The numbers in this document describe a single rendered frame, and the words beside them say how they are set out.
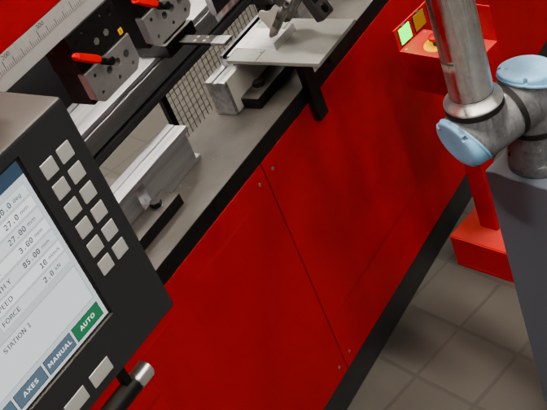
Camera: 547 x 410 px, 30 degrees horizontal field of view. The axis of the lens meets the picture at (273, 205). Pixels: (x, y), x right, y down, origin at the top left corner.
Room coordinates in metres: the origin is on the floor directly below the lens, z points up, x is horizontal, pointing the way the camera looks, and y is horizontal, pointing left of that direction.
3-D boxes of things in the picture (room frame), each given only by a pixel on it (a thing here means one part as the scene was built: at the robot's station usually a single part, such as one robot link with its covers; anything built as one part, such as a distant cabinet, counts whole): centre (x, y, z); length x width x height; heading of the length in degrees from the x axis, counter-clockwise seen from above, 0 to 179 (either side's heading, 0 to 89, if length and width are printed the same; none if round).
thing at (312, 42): (2.14, -0.19, 1.00); 0.26 x 0.18 x 0.01; 44
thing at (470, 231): (2.22, -0.59, 0.06); 0.25 x 0.20 x 0.12; 33
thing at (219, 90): (2.28, -0.12, 0.92); 0.39 x 0.06 x 0.10; 134
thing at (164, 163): (1.86, 0.31, 0.92); 0.50 x 0.06 x 0.10; 134
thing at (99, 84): (1.94, 0.22, 1.26); 0.15 x 0.09 x 0.17; 134
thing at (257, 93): (2.23, -0.15, 0.89); 0.30 x 0.05 x 0.03; 134
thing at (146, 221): (1.78, 0.30, 0.89); 0.30 x 0.05 x 0.03; 134
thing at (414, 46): (2.25, -0.58, 0.75); 0.20 x 0.16 x 0.18; 123
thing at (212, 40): (2.35, 0.03, 1.01); 0.26 x 0.12 x 0.05; 44
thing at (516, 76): (1.64, -0.55, 0.94); 0.13 x 0.12 x 0.14; 109
